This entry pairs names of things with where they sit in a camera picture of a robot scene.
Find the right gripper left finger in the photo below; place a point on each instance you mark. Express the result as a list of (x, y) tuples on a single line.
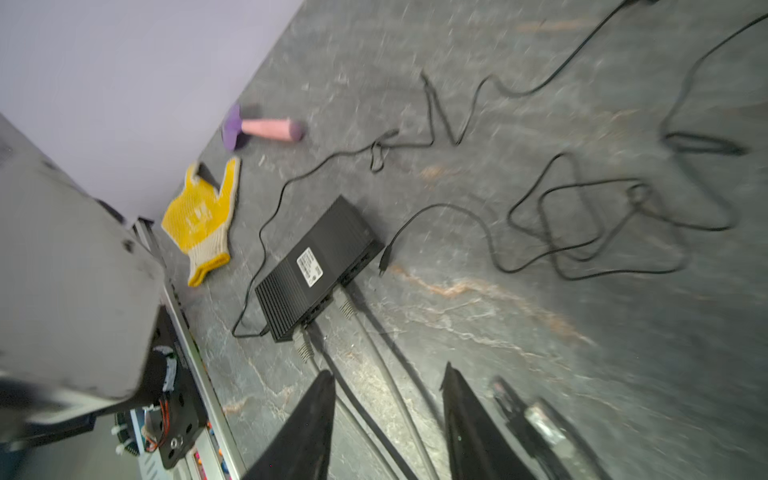
[(302, 448)]

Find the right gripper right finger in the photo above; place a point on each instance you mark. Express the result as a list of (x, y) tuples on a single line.
[(476, 447)]

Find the black network switch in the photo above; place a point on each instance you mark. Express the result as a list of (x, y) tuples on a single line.
[(337, 247)]

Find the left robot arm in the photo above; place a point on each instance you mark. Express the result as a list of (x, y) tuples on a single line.
[(86, 326)]

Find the purple pink toy shovel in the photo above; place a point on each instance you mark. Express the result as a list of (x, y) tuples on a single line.
[(234, 126)]

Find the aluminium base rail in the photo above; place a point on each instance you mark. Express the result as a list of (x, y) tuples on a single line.
[(200, 444)]

